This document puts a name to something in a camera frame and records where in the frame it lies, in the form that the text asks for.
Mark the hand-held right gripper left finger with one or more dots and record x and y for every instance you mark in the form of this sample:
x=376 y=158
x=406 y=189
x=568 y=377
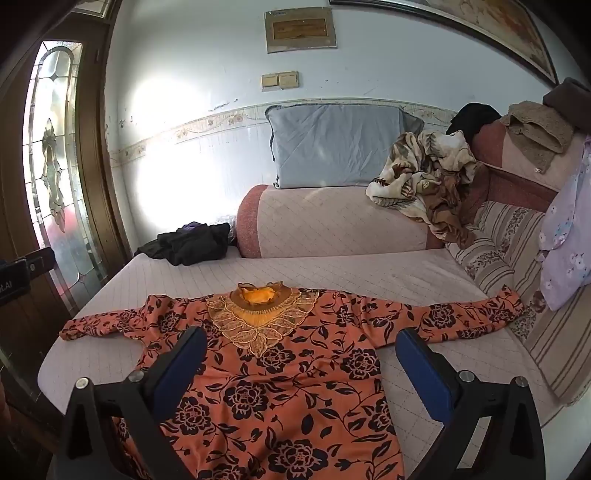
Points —
x=184 y=369

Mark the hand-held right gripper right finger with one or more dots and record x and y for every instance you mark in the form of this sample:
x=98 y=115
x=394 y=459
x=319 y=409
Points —
x=425 y=378

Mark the orange black floral shirt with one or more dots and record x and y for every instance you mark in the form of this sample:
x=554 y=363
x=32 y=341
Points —
x=295 y=369

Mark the black clothes pile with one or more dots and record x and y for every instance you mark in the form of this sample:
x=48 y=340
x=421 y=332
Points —
x=194 y=244

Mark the pink quilted sofa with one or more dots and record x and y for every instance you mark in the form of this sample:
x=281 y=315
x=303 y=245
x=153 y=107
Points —
x=369 y=277

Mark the wooden stained glass door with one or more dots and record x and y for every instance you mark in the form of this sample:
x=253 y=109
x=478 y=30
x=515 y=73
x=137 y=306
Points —
x=55 y=138

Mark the striped floral cushion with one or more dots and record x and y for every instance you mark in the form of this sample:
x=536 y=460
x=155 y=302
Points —
x=508 y=240

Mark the lilac floral cloth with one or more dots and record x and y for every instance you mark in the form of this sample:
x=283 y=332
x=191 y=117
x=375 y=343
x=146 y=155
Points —
x=565 y=240

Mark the crumpled floral blanket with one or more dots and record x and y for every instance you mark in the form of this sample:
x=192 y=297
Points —
x=415 y=170

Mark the blue-grey pillow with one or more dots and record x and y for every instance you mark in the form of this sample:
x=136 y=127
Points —
x=332 y=143

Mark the black cloth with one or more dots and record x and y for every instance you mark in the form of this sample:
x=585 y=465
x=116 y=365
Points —
x=473 y=117

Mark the beige fleece cloth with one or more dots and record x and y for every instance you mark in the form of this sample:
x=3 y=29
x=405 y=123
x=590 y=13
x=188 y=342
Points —
x=535 y=129

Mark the brown cloth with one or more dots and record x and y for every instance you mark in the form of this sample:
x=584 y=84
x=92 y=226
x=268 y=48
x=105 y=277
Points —
x=570 y=101

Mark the beige wall switch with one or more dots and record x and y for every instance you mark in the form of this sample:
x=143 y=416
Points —
x=270 y=81
x=289 y=79

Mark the large framed wall picture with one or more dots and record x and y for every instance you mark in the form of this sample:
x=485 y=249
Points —
x=485 y=27

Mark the framed wall plaque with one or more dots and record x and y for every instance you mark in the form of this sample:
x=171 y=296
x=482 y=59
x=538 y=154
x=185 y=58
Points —
x=300 y=30

